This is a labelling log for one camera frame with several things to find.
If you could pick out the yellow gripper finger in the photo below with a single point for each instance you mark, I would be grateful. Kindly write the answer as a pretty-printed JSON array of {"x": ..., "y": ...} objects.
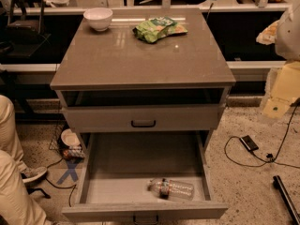
[
  {"x": 268, "y": 35},
  {"x": 282, "y": 89}
]

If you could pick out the clear plastic water bottle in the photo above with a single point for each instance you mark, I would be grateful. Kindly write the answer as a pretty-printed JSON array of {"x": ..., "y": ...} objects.
[{"x": 167, "y": 189}]

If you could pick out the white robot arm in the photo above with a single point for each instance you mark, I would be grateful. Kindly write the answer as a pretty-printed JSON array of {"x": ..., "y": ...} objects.
[{"x": 287, "y": 43}]

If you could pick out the closed grey drawer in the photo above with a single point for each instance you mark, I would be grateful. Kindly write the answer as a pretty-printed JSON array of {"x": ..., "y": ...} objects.
[{"x": 143, "y": 118}]

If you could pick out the grey drawer cabinet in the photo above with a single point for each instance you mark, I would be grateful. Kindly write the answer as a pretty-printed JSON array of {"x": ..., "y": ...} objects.
[{"x": 113, "y": 68}]

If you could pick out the open grey drawer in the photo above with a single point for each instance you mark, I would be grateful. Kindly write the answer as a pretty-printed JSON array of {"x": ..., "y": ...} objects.
[{"x": 118, "y": 169}]

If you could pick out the black phone on floor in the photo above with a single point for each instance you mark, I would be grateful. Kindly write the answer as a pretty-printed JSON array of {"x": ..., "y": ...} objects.
[{"x": 249, "y": 143}]

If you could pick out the black bar on floor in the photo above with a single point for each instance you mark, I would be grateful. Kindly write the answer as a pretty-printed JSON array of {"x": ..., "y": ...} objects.
[{"x": 278, "y": 184}]

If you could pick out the green snack bag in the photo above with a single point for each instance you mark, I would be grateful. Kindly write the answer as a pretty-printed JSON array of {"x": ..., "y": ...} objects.
[{"x": 152, "y": 30}]

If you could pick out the white ceramic bowl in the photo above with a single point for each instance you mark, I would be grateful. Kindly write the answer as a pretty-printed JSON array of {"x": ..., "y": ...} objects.
[{"x": 98, "y": 18}]

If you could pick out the snack packet on floor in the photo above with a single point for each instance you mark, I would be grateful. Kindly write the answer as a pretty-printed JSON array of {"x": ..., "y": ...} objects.
[{"x": 73, "y": 153}]

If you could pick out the black chair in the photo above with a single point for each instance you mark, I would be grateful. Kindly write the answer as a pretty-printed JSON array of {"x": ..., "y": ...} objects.
[{"x": 24, "y": 33}]

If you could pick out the grey sneaker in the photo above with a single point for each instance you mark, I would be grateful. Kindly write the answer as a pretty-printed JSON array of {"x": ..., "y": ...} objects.
[{"x": 32, "y": 174}]

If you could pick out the person's beige trouser legs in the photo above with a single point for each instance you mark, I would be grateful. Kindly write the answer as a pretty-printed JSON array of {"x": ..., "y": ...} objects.
[{"x": 16, "y": 206}]

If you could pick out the black wire basket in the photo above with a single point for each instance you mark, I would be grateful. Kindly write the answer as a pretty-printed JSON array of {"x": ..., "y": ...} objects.
[{"x": 56, "y": 143}]

